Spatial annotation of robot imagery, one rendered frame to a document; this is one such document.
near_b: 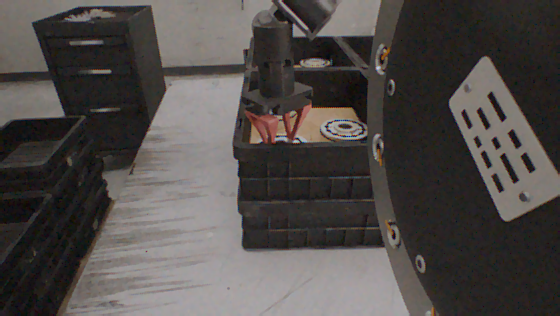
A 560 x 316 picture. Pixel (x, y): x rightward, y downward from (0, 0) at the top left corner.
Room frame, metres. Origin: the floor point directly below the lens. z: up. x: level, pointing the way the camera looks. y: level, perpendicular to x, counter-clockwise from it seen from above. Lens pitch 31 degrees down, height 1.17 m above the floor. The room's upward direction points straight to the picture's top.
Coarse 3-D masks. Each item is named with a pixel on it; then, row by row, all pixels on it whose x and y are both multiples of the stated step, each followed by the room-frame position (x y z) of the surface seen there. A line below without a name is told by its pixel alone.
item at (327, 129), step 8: (328, 120) 0.67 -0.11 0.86; (336, 120) 0.68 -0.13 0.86; (344, 120) 0.68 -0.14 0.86; (352, 120) 0.67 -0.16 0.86; (328, 128) 0.64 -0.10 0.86; (360, 128) 0.63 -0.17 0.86; (328, 136) 0.60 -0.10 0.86; (336, 136) 0.60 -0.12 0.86; (344, 136) 0.60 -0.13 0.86; (352, 136) 0.60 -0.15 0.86; (360, 136) 0.60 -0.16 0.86
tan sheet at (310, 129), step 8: (312, 112) 0.79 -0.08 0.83; (320, 112) 0.79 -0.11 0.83; (328, 112) 0.79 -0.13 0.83; (336, 112) 0.79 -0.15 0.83; (344, 112) 0.79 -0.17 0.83; (352, 112) 0.79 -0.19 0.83; (304, 120) 0.74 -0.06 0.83; (312, 120) 0.74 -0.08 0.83; (320, 120) 0.74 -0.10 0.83; (264, 128) 0.70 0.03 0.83; (304, 128) 0.70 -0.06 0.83; (312, 128) 0.70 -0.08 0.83; (256, 136) 0.66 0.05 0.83; (304, 136) 0.66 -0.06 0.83; (312, 136) 0.66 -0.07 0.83
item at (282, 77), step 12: (288, 60) 0.50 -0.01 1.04; (264, 72) 0.49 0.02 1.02; (276, 72) 0.49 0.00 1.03; (288, 72) 0.50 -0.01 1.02; (264, 84) 0.49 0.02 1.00; (276, 84) 0.49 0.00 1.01; (288, 84) 0.50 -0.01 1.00; (300, 84) 0.54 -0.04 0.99; (252, 96) 0.50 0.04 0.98; (264, 96) 0.50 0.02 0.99; (276, 96) 0.49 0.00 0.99; (288, 96) 0.49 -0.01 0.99; (264, 108) 0.46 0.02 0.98
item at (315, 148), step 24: (312, 72) 0.82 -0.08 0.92; (336, 72) 0.82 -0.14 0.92; (360, 72) 0.81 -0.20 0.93; (240, 96) 0.64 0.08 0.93; (240, 120) 0.56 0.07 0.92; (240, 144) 0.44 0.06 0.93; (264, 144) 0.44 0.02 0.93; (288, 144) 0.44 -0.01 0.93; (312, 144) 0.44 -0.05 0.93; (336, 144) 0.44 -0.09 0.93; (360, 144) 0.44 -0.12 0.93
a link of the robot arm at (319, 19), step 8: (280, 0) 0.52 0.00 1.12; (288, 0) 0.50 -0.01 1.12; (296, 0) 0.50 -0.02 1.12; (304, 0) 0.49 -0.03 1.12; (312, 0) 0.49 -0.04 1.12; (320, 0) 0.50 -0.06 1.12; (328, 0) 0.50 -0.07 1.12; (336, 0) 0.51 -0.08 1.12; (296, 8) 0.50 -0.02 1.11; (304, 8) 0.50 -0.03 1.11; (312, 8) 0.50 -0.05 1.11; (320, 8) 0.50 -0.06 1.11; (328, 8) 0.50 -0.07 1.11; (296, 16) 0.52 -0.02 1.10; (304, 16) 0.50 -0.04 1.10; (312, 16) 0.50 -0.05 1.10; (320, 16) 0.50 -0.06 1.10; (328, 16) 0.50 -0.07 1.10; (312, 24) 0.50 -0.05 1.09; (320, 24) 0.50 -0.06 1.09
